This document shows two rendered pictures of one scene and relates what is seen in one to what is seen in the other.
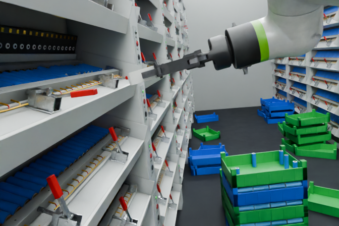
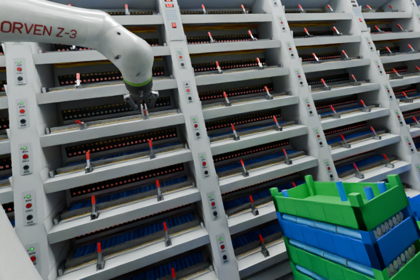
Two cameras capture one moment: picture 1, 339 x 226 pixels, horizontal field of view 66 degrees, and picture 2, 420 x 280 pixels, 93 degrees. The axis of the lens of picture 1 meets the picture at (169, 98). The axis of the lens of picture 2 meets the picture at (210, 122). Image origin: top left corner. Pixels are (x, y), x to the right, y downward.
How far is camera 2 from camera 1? 102 cm
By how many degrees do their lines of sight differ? 67
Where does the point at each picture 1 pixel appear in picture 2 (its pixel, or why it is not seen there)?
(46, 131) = (74, 135)
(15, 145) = (59, 137)
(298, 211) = not seen: outside the picture
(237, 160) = (328, 188)
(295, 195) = (354, 254)
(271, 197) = (317, 240)
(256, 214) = (306, 257)
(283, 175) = (325, 210)
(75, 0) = (105, 89)
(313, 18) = (105, 50)
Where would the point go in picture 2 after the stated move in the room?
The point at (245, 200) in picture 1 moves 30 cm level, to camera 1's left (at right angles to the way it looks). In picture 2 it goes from (290, 230) to (242, 215)
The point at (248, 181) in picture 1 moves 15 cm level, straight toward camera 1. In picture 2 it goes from (287, 207) to (244, 220)
